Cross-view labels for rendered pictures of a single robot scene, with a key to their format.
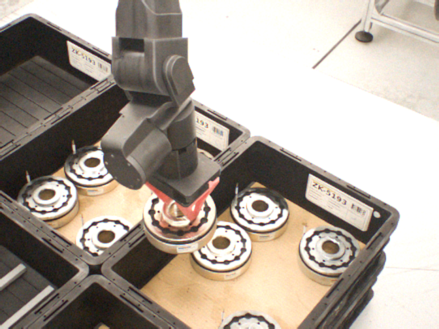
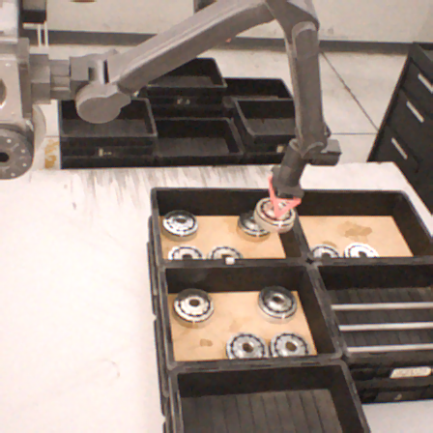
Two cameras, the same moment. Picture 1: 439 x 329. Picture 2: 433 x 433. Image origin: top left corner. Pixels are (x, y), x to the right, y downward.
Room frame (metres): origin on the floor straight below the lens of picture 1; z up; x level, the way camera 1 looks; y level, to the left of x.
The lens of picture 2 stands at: (1.67, 0.65, 2.00)
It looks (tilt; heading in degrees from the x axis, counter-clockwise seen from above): 41 degrees down; 218
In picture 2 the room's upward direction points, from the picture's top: 11 degrees clockwise
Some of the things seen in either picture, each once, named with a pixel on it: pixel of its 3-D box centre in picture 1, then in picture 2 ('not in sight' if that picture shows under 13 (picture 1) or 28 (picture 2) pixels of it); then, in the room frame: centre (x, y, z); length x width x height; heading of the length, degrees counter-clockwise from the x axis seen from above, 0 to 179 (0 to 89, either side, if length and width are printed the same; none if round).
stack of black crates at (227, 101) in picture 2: not in sight; (248, 119); (-0.55, -0.98, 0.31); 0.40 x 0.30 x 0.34; 148
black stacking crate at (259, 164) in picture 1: (254, 264); (222, 238); (0.70, -0.06, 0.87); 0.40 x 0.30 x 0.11; 144
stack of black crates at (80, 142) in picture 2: not in sight; (105, 158); (0.34, -1.07, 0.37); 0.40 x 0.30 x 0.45; 148
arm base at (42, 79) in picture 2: not in sight; (45, 79); (1.17, -0.17, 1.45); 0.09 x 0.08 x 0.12; 58
